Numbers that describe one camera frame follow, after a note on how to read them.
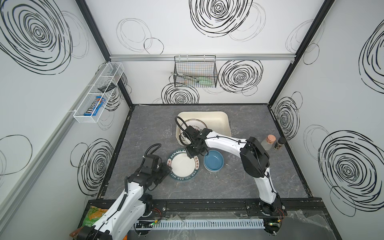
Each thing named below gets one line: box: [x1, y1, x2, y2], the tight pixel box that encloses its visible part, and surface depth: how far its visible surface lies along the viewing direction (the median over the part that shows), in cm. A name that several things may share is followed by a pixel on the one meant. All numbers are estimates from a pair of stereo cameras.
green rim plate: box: [166, 148, 200, 182], surface depth 88 cm
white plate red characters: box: [179, 118, 208, 132], surface depth 109 cm
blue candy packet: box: [83, 96, 106, 116], surface depth 71 cm
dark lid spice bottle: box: [273, 137, 287, 150], surface depth 92 cm
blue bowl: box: [203, 149, 225, 172], surface depth 84 cm
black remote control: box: [97, 82, 117, 93], surface depth 80 cm
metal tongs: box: [171, 72, 200, 83], surface depth 88 cm
